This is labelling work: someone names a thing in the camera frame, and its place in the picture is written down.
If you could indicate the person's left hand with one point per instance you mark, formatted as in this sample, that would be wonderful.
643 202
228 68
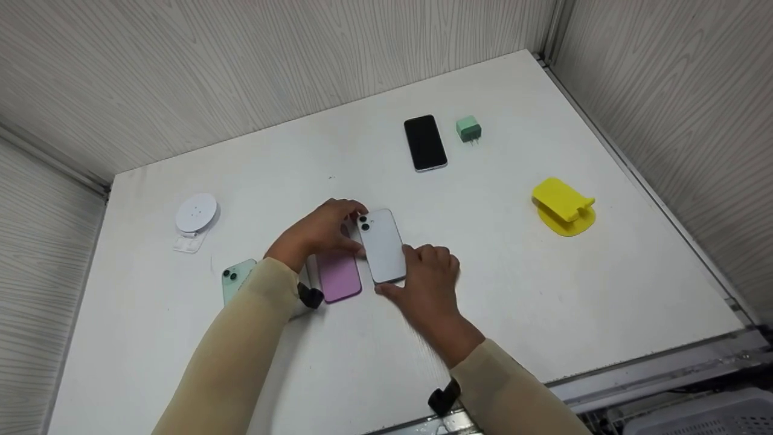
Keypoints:
311 232

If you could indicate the person's right hand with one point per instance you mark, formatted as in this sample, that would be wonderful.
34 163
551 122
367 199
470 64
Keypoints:
432 296

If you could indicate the white smartphone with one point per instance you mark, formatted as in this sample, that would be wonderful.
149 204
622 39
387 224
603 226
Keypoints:
383 244

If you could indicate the person's left forearm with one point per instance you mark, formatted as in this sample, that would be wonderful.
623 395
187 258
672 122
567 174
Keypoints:
241 356

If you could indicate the person's right forearm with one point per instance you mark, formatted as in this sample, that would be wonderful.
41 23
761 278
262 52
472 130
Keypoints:
513 393

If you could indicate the pink smartphone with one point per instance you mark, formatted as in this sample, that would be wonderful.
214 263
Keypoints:
338 277

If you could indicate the green smartphone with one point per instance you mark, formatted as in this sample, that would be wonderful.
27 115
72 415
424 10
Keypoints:
234 281

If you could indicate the white round phone stand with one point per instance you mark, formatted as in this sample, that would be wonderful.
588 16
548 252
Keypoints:
194 219

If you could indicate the black screen smartphone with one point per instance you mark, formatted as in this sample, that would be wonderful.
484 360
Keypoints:
426 143

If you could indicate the yellow phone stand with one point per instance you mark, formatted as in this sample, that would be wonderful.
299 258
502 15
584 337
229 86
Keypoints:
563 206

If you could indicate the green charger plug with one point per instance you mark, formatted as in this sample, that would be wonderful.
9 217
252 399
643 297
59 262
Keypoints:
468 128

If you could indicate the white plastic basket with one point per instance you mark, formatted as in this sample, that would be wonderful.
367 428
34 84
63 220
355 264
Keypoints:
706 417

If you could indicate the metal table frame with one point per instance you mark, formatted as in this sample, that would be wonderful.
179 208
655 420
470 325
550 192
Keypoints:
658 365

